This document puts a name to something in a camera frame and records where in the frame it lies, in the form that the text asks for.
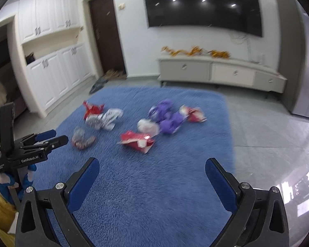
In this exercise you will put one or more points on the blue fluffy rug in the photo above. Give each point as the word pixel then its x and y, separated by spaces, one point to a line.
pixel 144 185

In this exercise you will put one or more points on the grey slipper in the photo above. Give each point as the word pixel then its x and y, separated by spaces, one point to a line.
pixel 95 88
pixel 101 81

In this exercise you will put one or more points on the grey white television cabinet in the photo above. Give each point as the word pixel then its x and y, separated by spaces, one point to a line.
pixel 234 73

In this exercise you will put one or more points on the dark brown door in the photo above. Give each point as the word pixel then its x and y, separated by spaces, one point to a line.
pixel 105 36

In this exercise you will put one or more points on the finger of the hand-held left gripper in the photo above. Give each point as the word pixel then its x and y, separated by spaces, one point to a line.
pixel 47 133
pixel 59 140

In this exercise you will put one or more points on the dark bag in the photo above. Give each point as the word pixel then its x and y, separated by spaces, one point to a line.
pixel 30 58

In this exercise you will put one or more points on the white upper wall cabinet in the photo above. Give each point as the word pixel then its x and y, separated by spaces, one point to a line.
pixel 43 15

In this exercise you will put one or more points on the crumpled white silver wrapper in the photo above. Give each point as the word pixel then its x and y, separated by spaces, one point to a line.
pixel 106 119

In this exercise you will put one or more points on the red tan wrapper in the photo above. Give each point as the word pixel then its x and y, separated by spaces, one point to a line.
pixel 194 115

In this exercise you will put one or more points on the person's left hand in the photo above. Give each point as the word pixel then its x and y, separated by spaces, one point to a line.
pixel 5 179

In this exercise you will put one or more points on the grey refrigerator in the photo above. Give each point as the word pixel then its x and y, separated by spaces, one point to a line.
pixel 291 56

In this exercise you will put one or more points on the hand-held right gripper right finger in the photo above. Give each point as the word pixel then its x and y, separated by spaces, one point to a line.
pixel 220 185

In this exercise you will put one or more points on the small crumpled red wrapper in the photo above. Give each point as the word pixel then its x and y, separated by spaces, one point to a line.
pixel 91 110

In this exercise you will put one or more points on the wall light switch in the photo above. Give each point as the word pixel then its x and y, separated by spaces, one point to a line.
pixel 121 6

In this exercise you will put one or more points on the white wall cupboards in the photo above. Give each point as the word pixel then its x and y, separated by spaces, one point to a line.
pixel 59 74

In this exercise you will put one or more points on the large crumpled red wrapper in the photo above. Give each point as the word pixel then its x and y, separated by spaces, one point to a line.
pixel 134 139

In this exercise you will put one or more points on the golden dragon decoration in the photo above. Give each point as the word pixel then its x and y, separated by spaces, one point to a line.
pixel 182 51

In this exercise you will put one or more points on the black wall television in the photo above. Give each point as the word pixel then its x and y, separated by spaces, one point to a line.
pixel 200 7

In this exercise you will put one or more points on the tan doormat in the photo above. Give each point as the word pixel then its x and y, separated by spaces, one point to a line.
pixel 114 74

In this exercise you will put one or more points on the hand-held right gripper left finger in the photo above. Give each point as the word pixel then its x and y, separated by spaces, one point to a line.
pixel 83 185

